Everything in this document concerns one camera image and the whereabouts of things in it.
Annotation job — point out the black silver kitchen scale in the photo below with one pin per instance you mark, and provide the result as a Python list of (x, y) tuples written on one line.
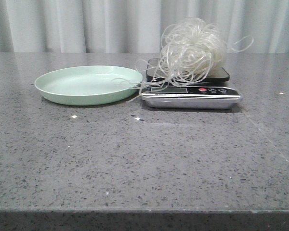
[(215, 92)]

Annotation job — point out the white translucent vermicelli bundle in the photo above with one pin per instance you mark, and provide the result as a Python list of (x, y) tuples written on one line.
[(191, 50)]

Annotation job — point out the light green round plate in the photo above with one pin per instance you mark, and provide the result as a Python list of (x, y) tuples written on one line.
[(88, 85)]

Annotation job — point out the white pleated curtain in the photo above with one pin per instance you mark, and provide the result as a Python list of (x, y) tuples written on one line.
[(135, 26)]

